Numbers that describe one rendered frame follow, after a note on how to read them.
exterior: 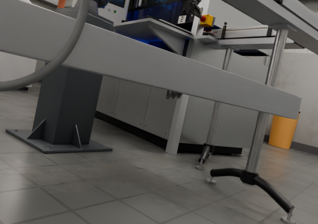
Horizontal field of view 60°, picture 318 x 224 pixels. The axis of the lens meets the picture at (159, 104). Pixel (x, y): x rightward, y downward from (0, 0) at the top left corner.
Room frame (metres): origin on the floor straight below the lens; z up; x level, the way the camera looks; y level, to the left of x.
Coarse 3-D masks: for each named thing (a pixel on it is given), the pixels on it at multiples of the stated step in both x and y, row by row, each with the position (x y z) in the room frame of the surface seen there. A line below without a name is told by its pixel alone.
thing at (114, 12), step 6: (114, 0) 2.67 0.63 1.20; (120, 0) 2.70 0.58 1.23; (126, 0) 2.74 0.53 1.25; (72, 6) 2.60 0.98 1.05; (108, 6) 2.65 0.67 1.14; (114, 6) 2.68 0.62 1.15; (120, 6) 2.71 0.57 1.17; (126, 6) 2.74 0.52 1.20; (102, 12) 2.63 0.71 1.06; (108, 12) 2.66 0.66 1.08; (114, 12) 2.69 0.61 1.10; (120, 12) 2.72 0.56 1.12; (126, 12) 2.75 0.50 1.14; (108, 18) 2.66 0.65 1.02; (114, 18) 2.69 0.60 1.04; (120, 18) 2.72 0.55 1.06
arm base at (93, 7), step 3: (78, 0) 1.64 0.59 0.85; (93, 0) 1.64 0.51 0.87; (96, 0) 1.66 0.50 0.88; (78, 3) 1.62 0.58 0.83; (90, 3) 1.63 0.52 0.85; (93, 3) 1.64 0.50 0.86; (96, 3) 1.67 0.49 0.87; (75, 6) 1.63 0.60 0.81; (78, 6) 1.61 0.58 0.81; (90, 6) 1.63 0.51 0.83; (93, 6) 1.64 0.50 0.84; (96, 6) 1.66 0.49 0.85; (90, 9) 1.62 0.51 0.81; (93, 9) 1.64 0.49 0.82; (96, 9) 1.66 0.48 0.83; (93, 12) 1.63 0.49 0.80; (96, 12) 1.65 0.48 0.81
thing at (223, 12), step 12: (168, 0) 2.35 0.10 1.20; (216, 0) 2.09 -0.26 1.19; (216, 12) 2.10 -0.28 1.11; (228, 12) 2.18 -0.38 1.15; (240, 12) 2.27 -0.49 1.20; (180, 24) 2.18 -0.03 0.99; (216, 24) 2.12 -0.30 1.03; (228, 24) 2.20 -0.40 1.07; (240, 24) 2.28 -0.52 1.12; (252, 24) 2.38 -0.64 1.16
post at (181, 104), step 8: (208, 0) 2.04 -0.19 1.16; (192, 32) 2.04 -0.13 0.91; (200, 32) 2.03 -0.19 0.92; (192, 40) 2.03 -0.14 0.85; (192, 48) 2.01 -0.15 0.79; (192, 56) 2.01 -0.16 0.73; (184, 96) 2.02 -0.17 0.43; (176, 104) 2.05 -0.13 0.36; (184, 104) 2.03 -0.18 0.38; (176, 112) 2.03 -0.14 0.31; (184, 112) 2.04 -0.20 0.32; (176, 120) 2.02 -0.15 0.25; (176, 128) 2.01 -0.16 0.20; (168, 136) 2.05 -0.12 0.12; (176, 136) 2.02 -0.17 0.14; (168, 144) 2.04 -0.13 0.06; (176, 144) 2.03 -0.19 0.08; (168, 152) 2.02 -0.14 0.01; (176, 152) 2.04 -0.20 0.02
